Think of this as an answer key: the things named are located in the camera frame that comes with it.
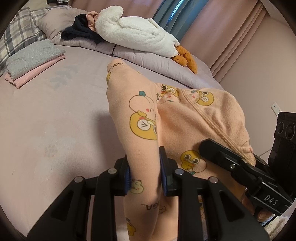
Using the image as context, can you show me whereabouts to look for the peach cartoon print garment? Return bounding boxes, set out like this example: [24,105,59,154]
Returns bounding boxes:
[106,59,256,240]

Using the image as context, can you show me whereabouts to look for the pink folded garment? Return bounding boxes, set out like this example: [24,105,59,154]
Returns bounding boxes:
[4,54,66,88]

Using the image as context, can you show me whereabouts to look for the pink curtain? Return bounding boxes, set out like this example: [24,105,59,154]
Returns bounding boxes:
[70,1,266,82]

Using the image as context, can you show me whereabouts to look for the lilac folded duvet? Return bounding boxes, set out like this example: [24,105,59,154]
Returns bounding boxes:
[52,35,223,89]

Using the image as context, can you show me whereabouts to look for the grey folded garment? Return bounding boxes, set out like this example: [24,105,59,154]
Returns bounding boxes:
[6,39,65,80]

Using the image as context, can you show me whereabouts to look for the black garment on bed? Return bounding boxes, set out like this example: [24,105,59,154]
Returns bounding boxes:
[61,14,103,44]

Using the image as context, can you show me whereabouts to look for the teal curtain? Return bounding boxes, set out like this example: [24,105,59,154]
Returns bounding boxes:
[153,0,208,42]

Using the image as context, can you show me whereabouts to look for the plaid grey pillow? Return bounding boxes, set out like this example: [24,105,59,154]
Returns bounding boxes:
[1,6,71,74]

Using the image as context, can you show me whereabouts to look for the lilac pillow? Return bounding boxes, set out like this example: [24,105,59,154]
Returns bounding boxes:
[38,7,98,45]

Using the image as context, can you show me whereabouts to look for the white plush goose body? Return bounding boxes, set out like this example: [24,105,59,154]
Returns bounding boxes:
[95,6,180,58]

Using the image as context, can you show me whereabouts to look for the white wall socket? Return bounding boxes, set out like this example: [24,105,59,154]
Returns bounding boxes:
[271,102,281,116]

